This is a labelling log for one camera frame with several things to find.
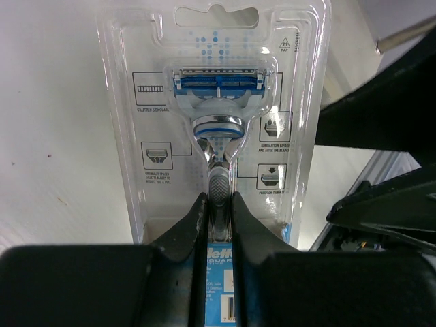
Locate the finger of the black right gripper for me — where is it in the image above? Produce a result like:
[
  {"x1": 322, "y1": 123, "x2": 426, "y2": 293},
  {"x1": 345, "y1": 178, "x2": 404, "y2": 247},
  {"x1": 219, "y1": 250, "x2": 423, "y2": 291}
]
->
[
  {"x1": 326, "y1": 166, "x2": 435, "y2": 252},
  {"x1": 315, "y1": 33, "x2": 435, "y2": 152}
]

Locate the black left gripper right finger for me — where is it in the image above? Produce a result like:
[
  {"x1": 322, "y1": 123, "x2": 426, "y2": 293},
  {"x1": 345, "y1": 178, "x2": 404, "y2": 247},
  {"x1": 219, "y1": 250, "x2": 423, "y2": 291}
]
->
[{"x1": 231, "y1": 193, "x2": 435, "y2": 326}]

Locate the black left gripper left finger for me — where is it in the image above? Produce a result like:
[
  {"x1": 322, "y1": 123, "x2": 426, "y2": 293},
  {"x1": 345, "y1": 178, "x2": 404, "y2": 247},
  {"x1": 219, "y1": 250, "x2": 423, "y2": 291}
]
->
[{"x1": 1, "y1": 193, "x2": 208, "y2": 326}]

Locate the clear blue razor blister pack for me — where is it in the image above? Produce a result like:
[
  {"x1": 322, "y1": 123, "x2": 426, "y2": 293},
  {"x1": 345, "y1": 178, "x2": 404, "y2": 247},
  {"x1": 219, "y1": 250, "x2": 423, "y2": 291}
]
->
[{"x1": 96, "y1": 1, "x2": 331, "y2": 326}]

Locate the white two-tier shelf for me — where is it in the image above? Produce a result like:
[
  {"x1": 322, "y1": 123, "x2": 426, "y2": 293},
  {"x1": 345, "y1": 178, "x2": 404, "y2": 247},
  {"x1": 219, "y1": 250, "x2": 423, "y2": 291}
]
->
[{"x1": 375, "y1": 16, "x2": 435, "y2": 55}]

